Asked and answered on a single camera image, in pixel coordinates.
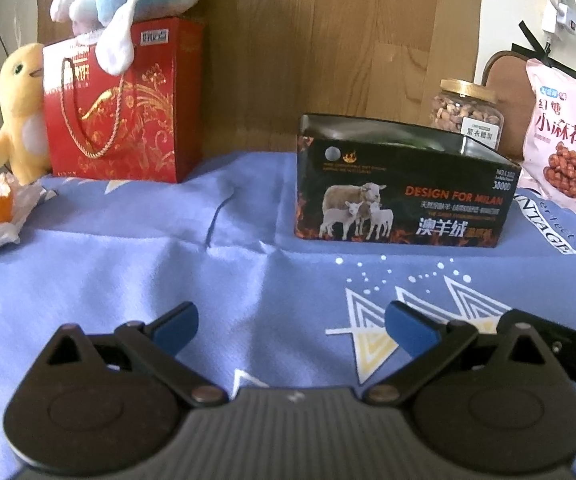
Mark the red gift bag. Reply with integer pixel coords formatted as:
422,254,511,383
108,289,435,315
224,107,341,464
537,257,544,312
43,18,203,183

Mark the brown chair back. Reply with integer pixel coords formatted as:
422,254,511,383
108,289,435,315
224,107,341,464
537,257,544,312
482,51,535,162

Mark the black sheep-print cardboard box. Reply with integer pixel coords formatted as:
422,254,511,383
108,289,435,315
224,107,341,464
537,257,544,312
294,113,520,247

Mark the pink twisted snack bag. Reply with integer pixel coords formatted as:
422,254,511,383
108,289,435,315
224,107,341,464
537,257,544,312
522,60,576,213

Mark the yellow duck plush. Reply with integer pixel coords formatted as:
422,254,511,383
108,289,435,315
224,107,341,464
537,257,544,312
0,42,52,185

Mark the glass nut jar gold lid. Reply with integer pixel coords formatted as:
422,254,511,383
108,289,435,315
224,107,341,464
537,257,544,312
430,78,504,150

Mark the blue patterned tablecloth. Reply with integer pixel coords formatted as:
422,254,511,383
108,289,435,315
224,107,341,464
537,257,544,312
0,153,576,479

